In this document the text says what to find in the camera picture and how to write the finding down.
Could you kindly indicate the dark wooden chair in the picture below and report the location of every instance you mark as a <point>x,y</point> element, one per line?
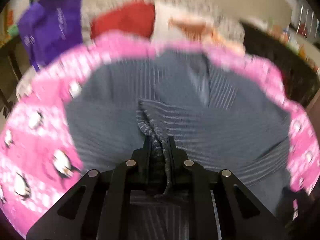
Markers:
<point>14,63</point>

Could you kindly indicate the grey striped suit jacket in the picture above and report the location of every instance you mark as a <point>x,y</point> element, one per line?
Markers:
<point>222,121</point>

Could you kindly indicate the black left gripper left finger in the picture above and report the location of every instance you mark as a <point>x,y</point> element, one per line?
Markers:
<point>95,204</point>

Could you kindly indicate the orange fringed cloth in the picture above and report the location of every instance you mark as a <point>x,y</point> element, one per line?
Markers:
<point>204,33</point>

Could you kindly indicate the white pillow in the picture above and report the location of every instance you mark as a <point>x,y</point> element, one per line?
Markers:
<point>164,11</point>

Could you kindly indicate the purple shopping bag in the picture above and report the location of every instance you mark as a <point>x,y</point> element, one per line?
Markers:
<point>48,28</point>

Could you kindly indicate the dark wooden nightstand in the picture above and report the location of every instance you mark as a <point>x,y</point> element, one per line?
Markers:
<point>300,82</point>

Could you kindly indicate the red cushion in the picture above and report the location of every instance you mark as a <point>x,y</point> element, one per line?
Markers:
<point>135,17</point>

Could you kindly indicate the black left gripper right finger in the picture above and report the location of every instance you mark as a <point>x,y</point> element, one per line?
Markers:
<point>220,206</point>

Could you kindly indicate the pink penguin bedspread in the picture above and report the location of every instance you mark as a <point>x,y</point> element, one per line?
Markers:
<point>39,162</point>

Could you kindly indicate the floral grey headboard cover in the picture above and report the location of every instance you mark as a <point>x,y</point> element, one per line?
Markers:
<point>229,28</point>

